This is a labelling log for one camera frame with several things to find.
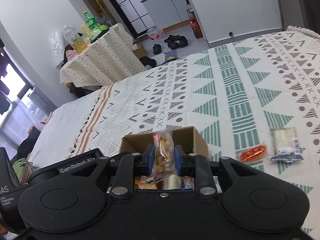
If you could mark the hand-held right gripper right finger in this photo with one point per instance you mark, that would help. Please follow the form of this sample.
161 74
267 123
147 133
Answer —
178 160

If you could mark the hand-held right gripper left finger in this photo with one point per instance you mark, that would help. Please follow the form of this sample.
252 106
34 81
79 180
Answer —
149 160

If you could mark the clear brown pastry packet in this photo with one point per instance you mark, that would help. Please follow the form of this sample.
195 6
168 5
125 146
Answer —
163 152

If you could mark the brown cardboard box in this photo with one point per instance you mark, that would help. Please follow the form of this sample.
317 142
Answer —
196 140

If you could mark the small orange snack packet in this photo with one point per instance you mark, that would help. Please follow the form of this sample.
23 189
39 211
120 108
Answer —
252 153

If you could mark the clear white wafer packet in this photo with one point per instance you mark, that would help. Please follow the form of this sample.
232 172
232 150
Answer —
285 140

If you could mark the patterned blanket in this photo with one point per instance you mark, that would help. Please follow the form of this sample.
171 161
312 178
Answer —
225 92

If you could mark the white bed sheet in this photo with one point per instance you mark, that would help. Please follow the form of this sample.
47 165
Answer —
65 125

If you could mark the floor cardboard box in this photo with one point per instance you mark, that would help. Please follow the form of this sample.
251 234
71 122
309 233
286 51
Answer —
140 51

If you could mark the side table with dotted cloth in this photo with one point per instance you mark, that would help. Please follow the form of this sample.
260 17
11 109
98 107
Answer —
102 60

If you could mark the black shoe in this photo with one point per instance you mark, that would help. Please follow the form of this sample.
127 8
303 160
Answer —
183 41
173 42
157 49

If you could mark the pink plastic bag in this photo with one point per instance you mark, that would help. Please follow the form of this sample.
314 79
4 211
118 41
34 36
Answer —
155 33

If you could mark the dark red drink bottle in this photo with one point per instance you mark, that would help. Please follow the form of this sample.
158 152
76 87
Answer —
195 27

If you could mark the green tissue box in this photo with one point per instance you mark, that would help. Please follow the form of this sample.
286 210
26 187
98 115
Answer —
98 32

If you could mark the clear bottle yellow drink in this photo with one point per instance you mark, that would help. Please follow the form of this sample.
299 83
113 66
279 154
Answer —
75 41

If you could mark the green soda bottle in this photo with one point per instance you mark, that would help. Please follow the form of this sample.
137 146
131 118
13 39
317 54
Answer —
90 21

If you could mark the white cabinet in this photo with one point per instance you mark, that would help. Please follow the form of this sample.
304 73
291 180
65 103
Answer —
165 7

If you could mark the black framed sliding door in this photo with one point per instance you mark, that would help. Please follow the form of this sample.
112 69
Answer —
127 5

